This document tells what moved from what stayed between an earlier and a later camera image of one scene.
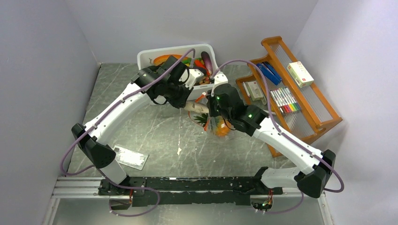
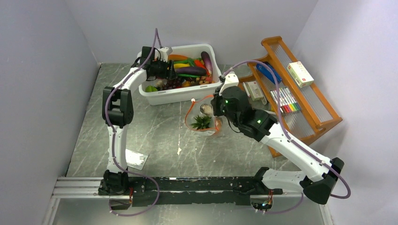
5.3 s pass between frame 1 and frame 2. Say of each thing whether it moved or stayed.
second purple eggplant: stayed
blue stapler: stayed
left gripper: moved
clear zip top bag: moved
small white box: stayed
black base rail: stayed
